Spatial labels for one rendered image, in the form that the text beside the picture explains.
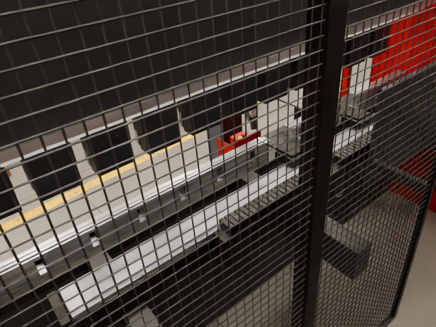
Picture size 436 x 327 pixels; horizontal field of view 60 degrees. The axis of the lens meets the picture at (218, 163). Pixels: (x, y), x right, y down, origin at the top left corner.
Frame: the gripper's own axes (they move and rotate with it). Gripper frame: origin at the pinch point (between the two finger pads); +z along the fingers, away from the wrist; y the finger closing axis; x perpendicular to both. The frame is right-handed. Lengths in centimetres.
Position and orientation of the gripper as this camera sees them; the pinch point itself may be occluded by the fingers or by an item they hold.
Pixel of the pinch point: (253, 125)
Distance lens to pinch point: 212.2
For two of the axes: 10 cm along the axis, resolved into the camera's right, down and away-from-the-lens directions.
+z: 1.8, 9.4, 2.8
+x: 8.6, -0.2, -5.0
